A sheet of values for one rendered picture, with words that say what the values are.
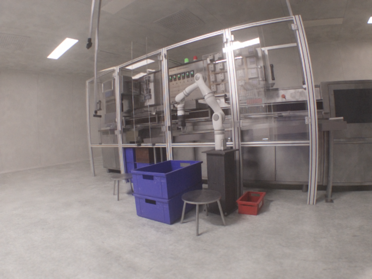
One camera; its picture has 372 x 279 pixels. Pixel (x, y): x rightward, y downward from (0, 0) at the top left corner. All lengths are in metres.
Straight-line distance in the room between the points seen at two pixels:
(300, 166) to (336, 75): 3.49
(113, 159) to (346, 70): 5.49
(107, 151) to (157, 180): 2.45
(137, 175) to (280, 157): 1.47
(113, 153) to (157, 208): 2.27
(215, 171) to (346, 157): 1.36
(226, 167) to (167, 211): 0.59
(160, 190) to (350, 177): 1.86
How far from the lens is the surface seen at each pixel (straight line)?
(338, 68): 5.45
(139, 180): 1.76
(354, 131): 2.28
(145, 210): 1.81
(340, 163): 2.28
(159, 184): 1.61
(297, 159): 2.27
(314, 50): 5.52
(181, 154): 2.75
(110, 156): 3.92
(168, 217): 1.67
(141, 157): 2.90
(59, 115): 6.48
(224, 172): 1.71
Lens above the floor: 0.75
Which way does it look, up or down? 3 degrees down
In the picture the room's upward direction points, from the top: 4 degrees counter-clockwise
